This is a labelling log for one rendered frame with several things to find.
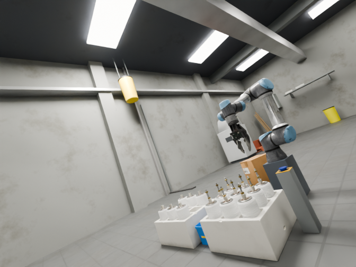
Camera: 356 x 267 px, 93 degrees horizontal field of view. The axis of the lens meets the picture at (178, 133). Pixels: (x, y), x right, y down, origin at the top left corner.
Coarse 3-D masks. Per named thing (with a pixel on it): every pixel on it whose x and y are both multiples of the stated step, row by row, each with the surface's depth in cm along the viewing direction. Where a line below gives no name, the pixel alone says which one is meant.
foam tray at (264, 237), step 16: (272, 208) 87; (288, 208) 98; (208, 224) 99; (224, 224) 91; (240, 224) 84; (256, 224) 78; (272, 224) 82; (288, 224) 91; (208, 240) 100; (224, 240) 92; (240, 240) 85; (256, 240) 79; (272, 240) 77; (256, 256) 80; (272, 256) 75
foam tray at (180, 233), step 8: (192, 208) 138; (200, 208) 129; (192, 216) 120; (200, 216) 124; (160, 224) 134; (168, 224) 127; (176, 224) 120; (184, 224) 114; (192, 224) 117; (160, 232) 136; (168, 232) 128; (176, 232) 121; (184, 232) 115; (192, 232) 115; (160, 240) 137; (168, 240) 129; (176, 240) 122; (184, 240) 116; (192, 240) 112; (200, 240) 116; (192, 248) 112
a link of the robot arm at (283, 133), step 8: (264, 80) 132; (256, 88) 136; (264, 88) 132; (272, 88) 132; (256, 96) 141; (264, 96) 133; (272, 96) 133; (264, 104) 134; (272, 104) 131; (272, 112) 130; (272, 120) 131; (280, 120) 128; (272, 128) 132; (280, 128) 126; (288, 128) 123; (272, 136) 132; (280, 136) 126; (288, 136) 122; (280, 144) 130
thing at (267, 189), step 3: (267, 183) 102; (255, 186) 105; (258, 186) 103; (261, 186) 101; (264, 186) 100; (267, 186) 100; (270, 186) 101; (264, 189) 100; (267, 189) 100; (270, 189) 100; (264, 192) 100; (267, 192) 100; (270, 192) 100; (273, 192) 101; (267, 195) 100; (270, 195) 99; (273, 195) 100
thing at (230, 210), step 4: (220, 204) 96; (224, 204) 93; (228, 204) 92; (232, 204) 92; (236, 204) 94; (220, 208) 96; (224, 208) 93; (228, 208) 92; (232, 208) 92; (236, 208) 93; (224, 212) 94; (228, 212) 92; (232, 212) 91; (236, 212) 92; (240, 212) 93; (224, 216) 95; (228, 216) 92; (232, 216) 91; (236, 216) 91
